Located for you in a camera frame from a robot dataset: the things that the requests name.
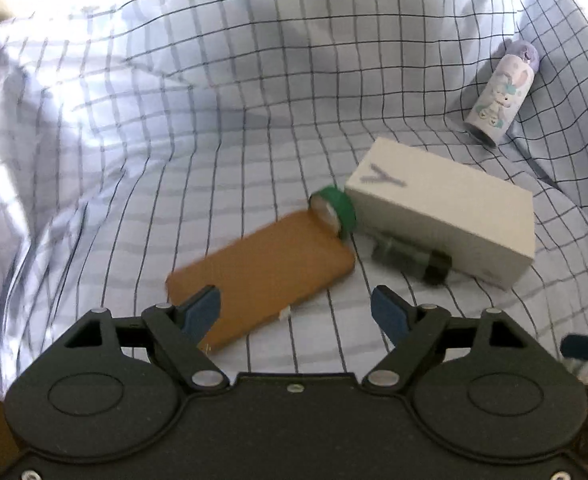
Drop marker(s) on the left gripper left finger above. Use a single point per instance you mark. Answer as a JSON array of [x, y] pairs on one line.
[[176, 333]]

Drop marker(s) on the purple bunny bottle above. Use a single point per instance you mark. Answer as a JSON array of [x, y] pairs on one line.
[[504, 94]]

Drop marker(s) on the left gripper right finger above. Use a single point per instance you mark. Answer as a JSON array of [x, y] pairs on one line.
[[414, 333]]

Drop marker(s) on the brown leather wallet case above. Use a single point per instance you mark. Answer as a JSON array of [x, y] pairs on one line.
[[260, 275]]

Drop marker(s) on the green tape roll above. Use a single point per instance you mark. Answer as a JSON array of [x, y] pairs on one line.
[[335, 209]]

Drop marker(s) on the dark small bottle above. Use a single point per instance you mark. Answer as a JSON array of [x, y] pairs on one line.
[[430, 266]]

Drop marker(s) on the white rectangular box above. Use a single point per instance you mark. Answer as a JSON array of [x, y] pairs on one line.
[[484, 224]]

